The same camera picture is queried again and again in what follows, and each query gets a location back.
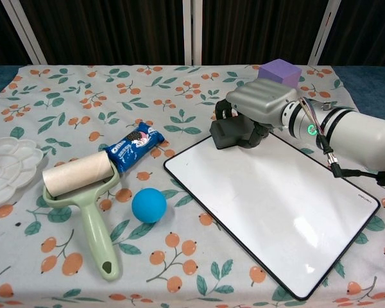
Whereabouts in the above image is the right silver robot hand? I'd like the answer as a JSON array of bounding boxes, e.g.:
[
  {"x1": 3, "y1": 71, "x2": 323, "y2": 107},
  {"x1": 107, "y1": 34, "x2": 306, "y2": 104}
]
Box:
[{"x1": 214, "y1": 78, "x2": 298, "y2": 150}]

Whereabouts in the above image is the dark grey board eraser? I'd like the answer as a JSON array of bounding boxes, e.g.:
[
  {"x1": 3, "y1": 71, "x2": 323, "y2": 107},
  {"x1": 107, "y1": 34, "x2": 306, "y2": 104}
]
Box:
[{"x1": 209, "y1": 115, "x2": 261, "y2": 151}]

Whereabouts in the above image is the purple foam cube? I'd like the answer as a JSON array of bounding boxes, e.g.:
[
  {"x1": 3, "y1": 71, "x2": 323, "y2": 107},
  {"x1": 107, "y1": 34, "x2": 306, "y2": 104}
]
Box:
[{"x1": 258, "y1": 58, "x2": 303, "y2": 90}]

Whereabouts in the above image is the floral patterned tablecloth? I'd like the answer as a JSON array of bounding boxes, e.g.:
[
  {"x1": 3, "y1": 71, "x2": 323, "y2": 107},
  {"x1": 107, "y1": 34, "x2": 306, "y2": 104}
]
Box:
[{"x1": 0, "y1": 64, "x2": 385, "y2": 308}]

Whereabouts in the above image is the white dry-erase board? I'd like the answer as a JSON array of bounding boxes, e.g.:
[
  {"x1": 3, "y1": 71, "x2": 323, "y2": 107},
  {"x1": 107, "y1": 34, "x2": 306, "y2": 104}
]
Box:
[{"x1": 163, "y1": 133, "x2": 382, "y2": 302}]

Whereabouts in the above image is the blue cookie packet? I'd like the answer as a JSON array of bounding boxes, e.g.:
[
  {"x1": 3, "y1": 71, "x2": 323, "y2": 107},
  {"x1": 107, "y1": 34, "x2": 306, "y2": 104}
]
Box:
[{"x1": 105, "y1": 121, "x2": 166, "y2": 174}]

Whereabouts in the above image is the blue rubber ball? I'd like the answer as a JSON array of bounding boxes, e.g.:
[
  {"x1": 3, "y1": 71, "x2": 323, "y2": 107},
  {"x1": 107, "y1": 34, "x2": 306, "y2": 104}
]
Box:
[{"x1": 131, "y1": 187, "x2": 167, "y2": 224}]

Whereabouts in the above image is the black pleated curtain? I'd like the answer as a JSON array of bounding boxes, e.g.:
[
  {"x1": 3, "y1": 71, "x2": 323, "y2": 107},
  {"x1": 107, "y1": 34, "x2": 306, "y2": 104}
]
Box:
[{"x1": 0, "y1": 0, "x2": 385, "y2": 67}]

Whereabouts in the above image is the green lint roller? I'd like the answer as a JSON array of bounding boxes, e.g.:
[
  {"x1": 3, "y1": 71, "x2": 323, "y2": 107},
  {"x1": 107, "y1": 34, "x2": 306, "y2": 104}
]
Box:
[{"x1": 42, "y1": 151, "x2": 120, "y2": 282}]

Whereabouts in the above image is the white flower-shaped paint palette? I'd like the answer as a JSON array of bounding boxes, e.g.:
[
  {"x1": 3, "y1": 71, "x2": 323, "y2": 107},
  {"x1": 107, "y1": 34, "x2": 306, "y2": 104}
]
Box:
[{"x1": 0, "y1": 137, "x2": 45, "y2": 207}]

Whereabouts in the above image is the white metal frame post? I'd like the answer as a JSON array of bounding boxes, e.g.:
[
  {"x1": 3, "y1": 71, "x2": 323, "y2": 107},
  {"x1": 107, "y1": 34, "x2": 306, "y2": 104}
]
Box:
[
  {"x1": 182, "y1": 0, "x2": 203, "y2": 66},
  {"x1": 307, "y1": 0, "x2": 342, "y2": 66},
  {"x1": 0, "y1": 0, "x2": 48, "y2": 66}
]

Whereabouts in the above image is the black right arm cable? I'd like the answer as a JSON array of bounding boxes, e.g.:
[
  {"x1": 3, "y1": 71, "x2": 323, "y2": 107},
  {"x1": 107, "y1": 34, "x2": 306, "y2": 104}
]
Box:
[{"x1": 314, "y1": 133, "x2": 385, "y2": 187}]

